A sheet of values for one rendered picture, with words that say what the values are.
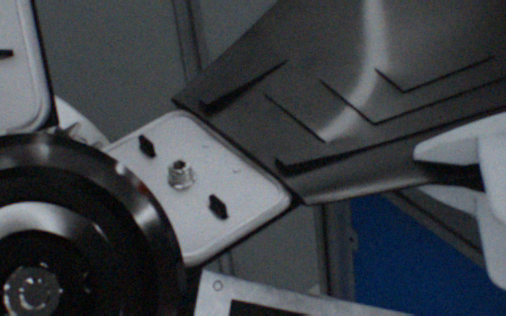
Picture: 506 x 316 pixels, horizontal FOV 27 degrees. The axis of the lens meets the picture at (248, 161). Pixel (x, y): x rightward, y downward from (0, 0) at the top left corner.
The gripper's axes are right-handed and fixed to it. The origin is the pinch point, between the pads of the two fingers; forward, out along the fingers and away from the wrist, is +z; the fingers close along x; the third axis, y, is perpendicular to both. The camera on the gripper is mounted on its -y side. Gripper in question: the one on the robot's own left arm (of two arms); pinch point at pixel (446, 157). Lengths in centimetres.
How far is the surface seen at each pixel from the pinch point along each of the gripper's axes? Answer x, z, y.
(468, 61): -0.7, -0.3, -5.8
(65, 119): 7.0, 23.8, -6.5
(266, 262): 106, 39, -67
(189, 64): 59, 43, -65
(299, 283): 117, 35, -71
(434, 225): 42, 5, -29
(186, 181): -1.8, 10.9, 4.5
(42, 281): -6.8, 12.6, 13.9
